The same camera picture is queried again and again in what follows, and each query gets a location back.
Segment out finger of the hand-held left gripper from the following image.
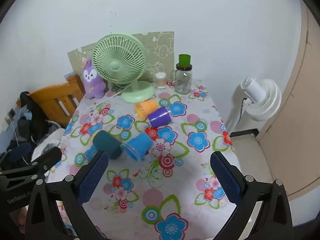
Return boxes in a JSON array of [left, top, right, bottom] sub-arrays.
[[0, 147, 62, 186]]

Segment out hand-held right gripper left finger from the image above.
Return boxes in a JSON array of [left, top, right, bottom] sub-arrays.
[[25, 151, 109, 240]]

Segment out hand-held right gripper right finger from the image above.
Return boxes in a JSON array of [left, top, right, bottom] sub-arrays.
[[210, 151, 293, 240]]

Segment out teal cup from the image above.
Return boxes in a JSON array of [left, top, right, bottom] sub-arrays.
[[93, 130, 123, 160]]

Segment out blue cup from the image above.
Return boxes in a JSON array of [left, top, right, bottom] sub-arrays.
[[120, 133, 154, 161]]

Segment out orange cup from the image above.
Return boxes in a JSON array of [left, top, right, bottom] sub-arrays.
[[134, 99, 159, 119]]

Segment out purple cup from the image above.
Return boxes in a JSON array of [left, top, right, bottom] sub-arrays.
[[147, 106, 174, 128]]

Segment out small white cup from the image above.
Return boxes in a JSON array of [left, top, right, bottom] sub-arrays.
[[155, 72, 167, 89]]

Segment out green cup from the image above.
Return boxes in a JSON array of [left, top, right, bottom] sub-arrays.
[[178, 54, 191, 67]]

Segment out white cloth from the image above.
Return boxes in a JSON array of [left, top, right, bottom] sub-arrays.
[[31, 127, 66, 161]]

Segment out dark clothes pile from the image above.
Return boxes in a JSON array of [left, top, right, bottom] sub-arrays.
[[0, 91, 52, 170]]

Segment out floral tablecloth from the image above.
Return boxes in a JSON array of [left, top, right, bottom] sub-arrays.
[[46, 79, 238, 240]]

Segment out purple plush toy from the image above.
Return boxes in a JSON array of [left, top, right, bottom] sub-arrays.
[[82, 59, 106, 99]]

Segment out white floor fan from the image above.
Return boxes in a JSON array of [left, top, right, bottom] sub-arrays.
[[224, 77, 282, 137]]

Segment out beige door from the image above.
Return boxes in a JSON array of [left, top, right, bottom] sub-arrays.
[[257, 4, 320, 198]]

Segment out glass jar mug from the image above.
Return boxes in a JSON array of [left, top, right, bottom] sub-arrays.
[[171, 64, 193, 95]]

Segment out green desk fan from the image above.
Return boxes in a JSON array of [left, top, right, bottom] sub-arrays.
[[92, 34, 156, 103]]

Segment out wall outlet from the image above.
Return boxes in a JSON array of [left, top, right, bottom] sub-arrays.
[[5, 108, 16, 126]]

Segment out black fan cable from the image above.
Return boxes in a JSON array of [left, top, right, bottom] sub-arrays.
[[238, 97, 248, 128]]

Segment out white fan cable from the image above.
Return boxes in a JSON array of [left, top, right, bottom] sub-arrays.
[[96, 83, 132, 106]]

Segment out beige cartoon wall sheet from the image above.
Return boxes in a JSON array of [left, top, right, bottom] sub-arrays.
[[67, 31, 175, 83]]

